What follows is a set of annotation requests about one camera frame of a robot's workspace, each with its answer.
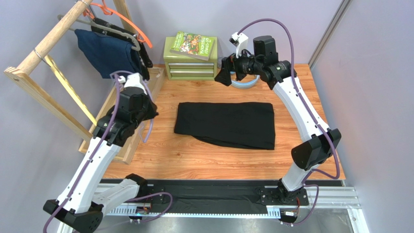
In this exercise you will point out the black trousers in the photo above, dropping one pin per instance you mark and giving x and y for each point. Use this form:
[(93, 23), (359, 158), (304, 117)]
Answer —
[(246, 125)]

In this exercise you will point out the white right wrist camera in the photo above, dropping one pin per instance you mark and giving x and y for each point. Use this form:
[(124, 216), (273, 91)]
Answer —
[(240, 41)]

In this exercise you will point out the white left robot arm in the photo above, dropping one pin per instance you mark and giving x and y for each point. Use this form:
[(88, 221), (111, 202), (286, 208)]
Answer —
[(79, 206)]

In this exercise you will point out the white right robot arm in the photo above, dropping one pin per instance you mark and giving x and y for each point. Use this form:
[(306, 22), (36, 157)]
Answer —
[(318, 140)]

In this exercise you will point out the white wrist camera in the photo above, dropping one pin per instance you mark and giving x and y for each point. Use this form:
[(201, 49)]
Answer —
[(240, 41), (131, 80)]

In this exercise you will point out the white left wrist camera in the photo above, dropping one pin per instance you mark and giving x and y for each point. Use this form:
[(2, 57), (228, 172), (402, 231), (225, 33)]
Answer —
[(131, 80)]

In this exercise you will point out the yellow hanger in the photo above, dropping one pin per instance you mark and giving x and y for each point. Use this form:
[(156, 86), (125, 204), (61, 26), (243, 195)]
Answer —
[(69, 89)]

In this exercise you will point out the green illustrated book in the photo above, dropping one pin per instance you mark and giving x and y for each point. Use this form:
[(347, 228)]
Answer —
[(193, 45)]

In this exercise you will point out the black base mat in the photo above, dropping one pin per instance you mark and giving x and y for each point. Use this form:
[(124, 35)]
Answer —
[(212, 196)]

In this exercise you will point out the small glass jar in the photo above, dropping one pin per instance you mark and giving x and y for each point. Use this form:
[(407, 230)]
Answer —
[(219, 62)]

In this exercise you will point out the purple hanger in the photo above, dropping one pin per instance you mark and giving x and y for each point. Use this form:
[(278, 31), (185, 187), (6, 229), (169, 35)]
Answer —
[(124, 106)]

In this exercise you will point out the orange hanger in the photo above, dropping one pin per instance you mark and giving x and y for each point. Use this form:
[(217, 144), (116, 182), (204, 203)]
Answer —
[(122, 12)]

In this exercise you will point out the green drawer cabinet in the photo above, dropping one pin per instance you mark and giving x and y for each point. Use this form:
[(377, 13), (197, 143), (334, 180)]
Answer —
[(180, 67)]

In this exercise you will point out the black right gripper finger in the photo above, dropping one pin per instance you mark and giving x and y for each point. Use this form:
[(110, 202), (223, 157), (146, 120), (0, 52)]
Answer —
[(224, 76), (240, 76)]

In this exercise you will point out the aluminium rail frame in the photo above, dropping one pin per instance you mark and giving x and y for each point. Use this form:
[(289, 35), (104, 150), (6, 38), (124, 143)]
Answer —
[(316, 195)]

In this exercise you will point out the navy blue trousers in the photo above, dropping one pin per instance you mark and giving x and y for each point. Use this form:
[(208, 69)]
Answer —
[(108, 54)]

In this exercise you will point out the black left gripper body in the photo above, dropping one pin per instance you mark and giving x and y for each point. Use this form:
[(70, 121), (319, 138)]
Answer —
[(148, 111)]

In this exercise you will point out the black patterned garment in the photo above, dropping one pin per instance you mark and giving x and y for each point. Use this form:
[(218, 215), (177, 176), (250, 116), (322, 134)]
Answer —
[(144, 60)]

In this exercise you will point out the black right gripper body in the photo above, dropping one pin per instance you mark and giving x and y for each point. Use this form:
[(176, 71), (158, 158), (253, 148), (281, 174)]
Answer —
[(233, 67)]

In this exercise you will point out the light blue headphones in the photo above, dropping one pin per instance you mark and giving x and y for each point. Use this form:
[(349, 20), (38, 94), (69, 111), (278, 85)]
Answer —
[(247, 85)]

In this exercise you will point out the grey hanger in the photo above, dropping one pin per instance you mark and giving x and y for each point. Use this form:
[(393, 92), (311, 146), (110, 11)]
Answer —
[(101, 26)]

